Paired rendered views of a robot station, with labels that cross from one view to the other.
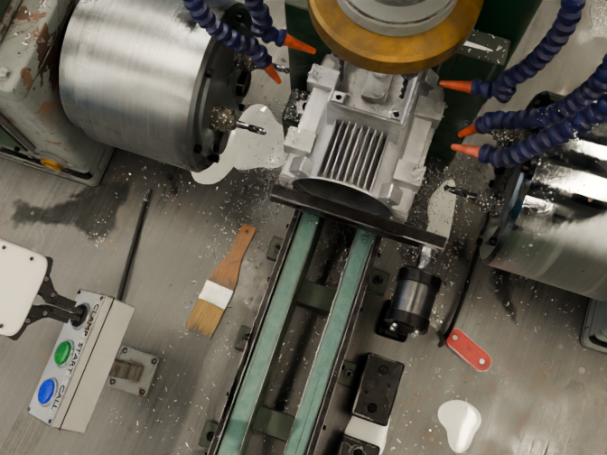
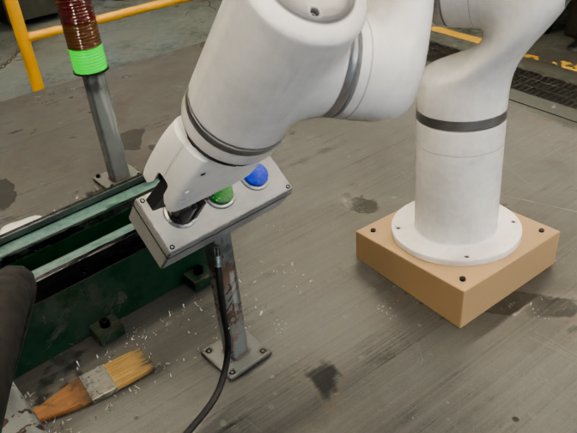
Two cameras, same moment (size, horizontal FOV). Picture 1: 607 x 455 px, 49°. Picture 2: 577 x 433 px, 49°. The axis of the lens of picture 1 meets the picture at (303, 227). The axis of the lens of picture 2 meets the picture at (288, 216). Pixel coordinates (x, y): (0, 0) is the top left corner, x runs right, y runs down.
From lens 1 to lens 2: 1.00 m
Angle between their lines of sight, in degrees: 70
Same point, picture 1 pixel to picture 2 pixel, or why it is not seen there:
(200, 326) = (138, 361)
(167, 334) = (179, 371)
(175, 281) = (127, 420)
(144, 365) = (221, 351)
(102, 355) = not seen: hidden behind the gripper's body
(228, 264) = (57, 405)
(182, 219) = not seen: outside the picture
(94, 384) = not seen: hidden behind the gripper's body
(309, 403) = (88, 212)
